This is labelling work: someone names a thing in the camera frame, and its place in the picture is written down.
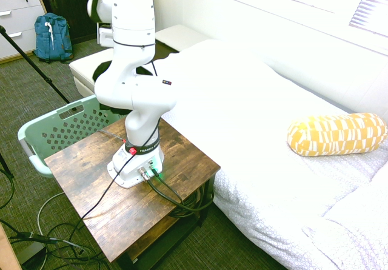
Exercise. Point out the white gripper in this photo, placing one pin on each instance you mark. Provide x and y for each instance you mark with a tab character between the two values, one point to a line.
104	37

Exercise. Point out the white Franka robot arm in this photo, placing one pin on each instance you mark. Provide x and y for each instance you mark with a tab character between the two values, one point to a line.
133	24

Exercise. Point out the mint green laundry basket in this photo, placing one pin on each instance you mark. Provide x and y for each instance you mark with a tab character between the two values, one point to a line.
39	133

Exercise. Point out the white cushioned bench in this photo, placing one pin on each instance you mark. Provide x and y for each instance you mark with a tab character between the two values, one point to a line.
85	69

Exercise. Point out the dark wooden cabinet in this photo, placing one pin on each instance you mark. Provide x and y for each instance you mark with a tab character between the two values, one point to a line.
66	6

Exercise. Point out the blue backpack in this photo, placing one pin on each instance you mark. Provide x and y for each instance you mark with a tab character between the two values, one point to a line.
53	39

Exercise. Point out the black tripod leg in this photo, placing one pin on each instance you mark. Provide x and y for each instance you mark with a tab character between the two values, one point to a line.
33	66

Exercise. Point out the white drawer dresser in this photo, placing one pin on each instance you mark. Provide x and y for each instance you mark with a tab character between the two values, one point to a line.
18	15

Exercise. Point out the rustic wooden side table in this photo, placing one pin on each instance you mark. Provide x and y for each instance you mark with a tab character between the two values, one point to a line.
136	215

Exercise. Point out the white bed with duvet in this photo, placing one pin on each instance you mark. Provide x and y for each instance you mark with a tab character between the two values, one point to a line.
272	160

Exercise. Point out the light wooden furniture corner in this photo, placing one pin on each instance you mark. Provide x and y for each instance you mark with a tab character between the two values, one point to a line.
7	251

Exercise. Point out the yellow white patterned bolster pillow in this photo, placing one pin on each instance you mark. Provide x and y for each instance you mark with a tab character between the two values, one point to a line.
336	135

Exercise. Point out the window blinds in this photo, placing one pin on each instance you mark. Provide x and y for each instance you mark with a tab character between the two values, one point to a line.
371	6

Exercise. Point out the white crumpled blanket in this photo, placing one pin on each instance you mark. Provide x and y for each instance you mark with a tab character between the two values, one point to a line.
354	230

